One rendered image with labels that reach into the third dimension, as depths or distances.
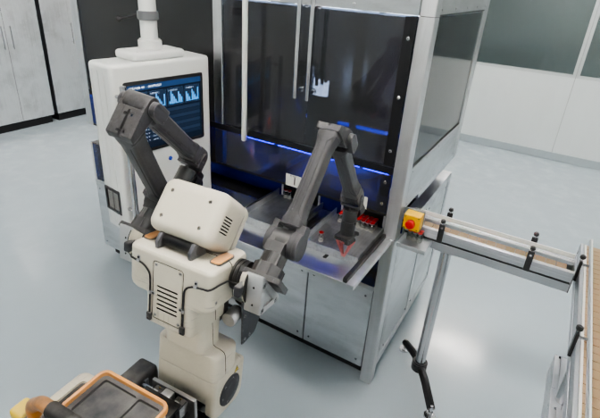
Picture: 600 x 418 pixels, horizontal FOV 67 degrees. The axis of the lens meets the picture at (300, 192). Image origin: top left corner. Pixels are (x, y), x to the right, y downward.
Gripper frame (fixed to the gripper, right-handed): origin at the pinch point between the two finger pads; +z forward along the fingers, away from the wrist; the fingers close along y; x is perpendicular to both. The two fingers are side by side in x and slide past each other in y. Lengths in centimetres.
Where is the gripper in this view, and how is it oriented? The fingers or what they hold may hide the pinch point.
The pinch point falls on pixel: (343, 254)
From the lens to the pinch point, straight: 182.9
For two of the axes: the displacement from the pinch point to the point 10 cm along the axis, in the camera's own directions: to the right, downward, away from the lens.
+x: -8.5, -2.6, 4.5
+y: 5.1, -2.2, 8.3
